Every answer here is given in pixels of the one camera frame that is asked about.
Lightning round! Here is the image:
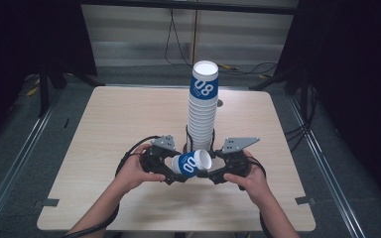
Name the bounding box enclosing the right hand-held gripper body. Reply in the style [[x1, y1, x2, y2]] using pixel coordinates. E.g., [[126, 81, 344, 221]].
[[221, 137, 261, 179]]

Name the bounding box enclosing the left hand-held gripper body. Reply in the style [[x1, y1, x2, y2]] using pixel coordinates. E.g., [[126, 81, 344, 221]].
[[138, 134, 181, 177]]

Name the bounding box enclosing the blue label paper cup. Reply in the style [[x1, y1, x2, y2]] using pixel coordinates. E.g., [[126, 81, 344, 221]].
[[171, 149, 213, 178]]

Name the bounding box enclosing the stack of white paper cups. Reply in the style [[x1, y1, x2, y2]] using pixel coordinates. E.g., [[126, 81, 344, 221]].
[[186, 59, 220, 153]]

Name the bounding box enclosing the person's left hand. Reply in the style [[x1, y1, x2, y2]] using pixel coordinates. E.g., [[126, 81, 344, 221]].
[[114, 143, 168, 195]]

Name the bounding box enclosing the person's right hand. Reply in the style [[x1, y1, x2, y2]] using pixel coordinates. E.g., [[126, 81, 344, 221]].
[[223, 149, 273, 206]]

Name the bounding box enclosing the grey tape strip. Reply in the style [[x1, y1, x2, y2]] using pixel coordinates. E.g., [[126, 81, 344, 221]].
[[294, 195, 317, 206], [33, 197, 61, 209]]

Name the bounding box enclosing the black metal stand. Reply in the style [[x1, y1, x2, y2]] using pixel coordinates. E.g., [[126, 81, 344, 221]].
[[37, 58, 97, 119]]

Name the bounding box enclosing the dark curtain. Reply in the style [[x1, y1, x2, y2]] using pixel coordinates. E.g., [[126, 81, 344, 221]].
[[0, 0, 97, 147], [274, 0, 381, 206]]

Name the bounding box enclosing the right hand-held gripper black cable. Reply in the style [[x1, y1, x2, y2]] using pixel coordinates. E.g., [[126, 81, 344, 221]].
[[244, 155, 274, 238]]

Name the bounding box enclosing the hand-held gripper black cable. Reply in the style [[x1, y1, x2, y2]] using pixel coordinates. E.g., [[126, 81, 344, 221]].
[[244, 155, 274, 238], [61, 134, 162, 238]]

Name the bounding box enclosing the left hand-held gripper black cable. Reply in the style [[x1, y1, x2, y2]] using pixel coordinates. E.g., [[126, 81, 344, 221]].
[[61, 134, 162, 238]]

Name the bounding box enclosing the bundle of black cables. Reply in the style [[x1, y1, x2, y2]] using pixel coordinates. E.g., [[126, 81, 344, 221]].
[[283, 78, 319, 154]]

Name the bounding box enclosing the black floor cable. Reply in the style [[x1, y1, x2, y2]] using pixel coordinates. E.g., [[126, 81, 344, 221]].
[[217, 61, 280, 79]]

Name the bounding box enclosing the black hanging wall cable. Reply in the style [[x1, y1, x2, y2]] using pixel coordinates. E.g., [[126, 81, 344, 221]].
[[164, 8, 193, 67]]

